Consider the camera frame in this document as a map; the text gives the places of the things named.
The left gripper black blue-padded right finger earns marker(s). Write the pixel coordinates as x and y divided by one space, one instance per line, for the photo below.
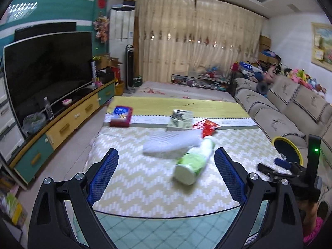
281 226

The green white bottle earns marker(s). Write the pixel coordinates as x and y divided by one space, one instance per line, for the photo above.
193 162

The white standing air conditioner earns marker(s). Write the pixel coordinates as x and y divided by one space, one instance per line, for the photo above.
121 31

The beige sectional sofa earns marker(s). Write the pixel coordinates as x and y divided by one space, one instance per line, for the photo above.
294 112

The person's hand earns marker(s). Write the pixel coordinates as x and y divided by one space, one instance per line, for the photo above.
309 221

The low glass shelf with clutter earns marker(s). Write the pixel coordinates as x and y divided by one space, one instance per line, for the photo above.
200 82

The yellow rim black trash bin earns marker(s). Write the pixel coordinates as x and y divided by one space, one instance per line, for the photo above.
288 150

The black tower fan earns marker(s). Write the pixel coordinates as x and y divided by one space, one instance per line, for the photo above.
129 69

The glass ashtray bowl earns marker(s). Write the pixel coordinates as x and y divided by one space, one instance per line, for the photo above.
33 123

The beige curtain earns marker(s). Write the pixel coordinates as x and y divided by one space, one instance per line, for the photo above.
181 36

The yellow teal tv cabinet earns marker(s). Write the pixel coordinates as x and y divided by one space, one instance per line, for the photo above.
22 157

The patterned quilt mat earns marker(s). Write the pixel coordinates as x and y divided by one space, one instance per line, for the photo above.
143 206

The black white printed box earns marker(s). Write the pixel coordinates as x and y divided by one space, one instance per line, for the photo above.
181 120

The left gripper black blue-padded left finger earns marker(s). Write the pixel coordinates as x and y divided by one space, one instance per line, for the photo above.
49 223

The clear water bottle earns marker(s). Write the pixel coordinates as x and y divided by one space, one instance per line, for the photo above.
49 111

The blue tissue pack red box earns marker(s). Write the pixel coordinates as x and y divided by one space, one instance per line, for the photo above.
121 117

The framed floral painting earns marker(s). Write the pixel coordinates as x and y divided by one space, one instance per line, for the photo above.
321 45

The red snack bag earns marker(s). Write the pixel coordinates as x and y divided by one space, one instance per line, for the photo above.
208 127

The black flat television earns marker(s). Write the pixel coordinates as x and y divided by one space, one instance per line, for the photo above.
46 66

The pile of plush toys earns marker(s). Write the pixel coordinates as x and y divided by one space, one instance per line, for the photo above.
260 82

